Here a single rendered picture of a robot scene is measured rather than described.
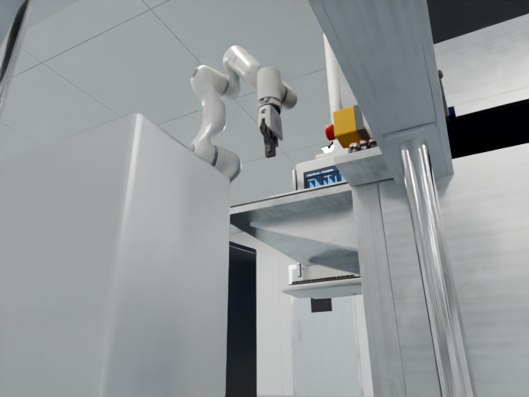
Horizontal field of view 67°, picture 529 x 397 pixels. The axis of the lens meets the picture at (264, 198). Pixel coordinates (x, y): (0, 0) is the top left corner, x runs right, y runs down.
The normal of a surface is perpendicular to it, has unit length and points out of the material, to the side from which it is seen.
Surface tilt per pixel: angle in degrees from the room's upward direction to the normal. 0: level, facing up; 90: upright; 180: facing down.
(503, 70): 90
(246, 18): 180
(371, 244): 90
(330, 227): 90
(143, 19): 180
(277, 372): 90
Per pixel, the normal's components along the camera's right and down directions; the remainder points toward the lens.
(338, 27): 0.01, 0.92
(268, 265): -0.45, -0.35
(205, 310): 0.89, -0.18
